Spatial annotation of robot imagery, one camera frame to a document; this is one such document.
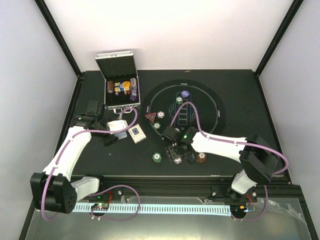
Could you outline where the brown poker chip stack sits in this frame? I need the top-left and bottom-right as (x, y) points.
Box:
(196, 152), (207, 163)

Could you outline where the black frame post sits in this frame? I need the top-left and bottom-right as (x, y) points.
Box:
(34, 0), (82, 77)
(254, 0), (304, 77)

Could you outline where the blue white poker chip stack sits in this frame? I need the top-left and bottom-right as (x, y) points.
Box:
(174, 157), (182, 164)

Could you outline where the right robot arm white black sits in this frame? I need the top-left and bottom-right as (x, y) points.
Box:
(161, 126), (278, 203)

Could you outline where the yellow big blind button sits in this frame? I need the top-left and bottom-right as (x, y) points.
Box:
(122, 81), (131, 90)

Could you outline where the round black poker mat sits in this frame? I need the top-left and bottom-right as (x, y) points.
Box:
(139, 79), (226, 152)

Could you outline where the brown chip row in case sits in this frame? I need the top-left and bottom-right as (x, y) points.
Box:
(106, 80), (114, 94)

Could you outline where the left controller board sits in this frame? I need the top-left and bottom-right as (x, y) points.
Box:
(91, 202), (110, 211)

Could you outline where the aluminium poker case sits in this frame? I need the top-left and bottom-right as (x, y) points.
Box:
(95, 50), (141, 112)

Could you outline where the blue patterned card deck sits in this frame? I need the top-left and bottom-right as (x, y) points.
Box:
(113, 131), (128, 140)

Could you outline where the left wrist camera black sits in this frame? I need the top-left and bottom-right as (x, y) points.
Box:
(84, 101), (104, 118)

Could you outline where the purple small blind button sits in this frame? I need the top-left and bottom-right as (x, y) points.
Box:
(181, 90), (190, 98)

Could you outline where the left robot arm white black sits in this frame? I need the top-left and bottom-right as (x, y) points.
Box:
(30, 112), (128, 220)

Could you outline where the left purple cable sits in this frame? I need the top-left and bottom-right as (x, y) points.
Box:
(40, 107), (141, 222)

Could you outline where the green poker chip stack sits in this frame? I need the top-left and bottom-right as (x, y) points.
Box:
(152, 152), (162, 163)

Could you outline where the blue yellow card box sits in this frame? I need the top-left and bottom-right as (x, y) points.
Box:
(114, 81), (131, 93)

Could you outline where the white slotted cable duct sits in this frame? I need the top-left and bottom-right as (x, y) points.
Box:
(73, 202), (231, 217)

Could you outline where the controller board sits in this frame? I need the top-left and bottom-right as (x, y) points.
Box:
(230, 205), (256, 214)
(91, 202), (110, 211)

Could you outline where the red triangular all-in marker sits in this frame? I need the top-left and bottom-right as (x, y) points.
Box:
(145, 112), (157, 123)

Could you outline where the black frame post right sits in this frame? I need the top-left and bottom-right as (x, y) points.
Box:
(254, 0), (304, 77)

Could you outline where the black frame post left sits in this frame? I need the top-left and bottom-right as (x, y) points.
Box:
(34, 0), (82, 77)

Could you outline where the white playing card box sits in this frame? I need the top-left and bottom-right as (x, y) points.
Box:
(128, 124), (147, 144)

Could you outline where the purple chip row in case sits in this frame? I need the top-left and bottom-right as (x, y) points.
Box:
(129, 78), (139, 102)

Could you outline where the black aluminium mounting rail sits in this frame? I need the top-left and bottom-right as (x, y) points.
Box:
(85, 174), (304, 200)

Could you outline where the right controller board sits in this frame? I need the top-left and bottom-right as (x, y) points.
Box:
(230, 205), (256, 214)

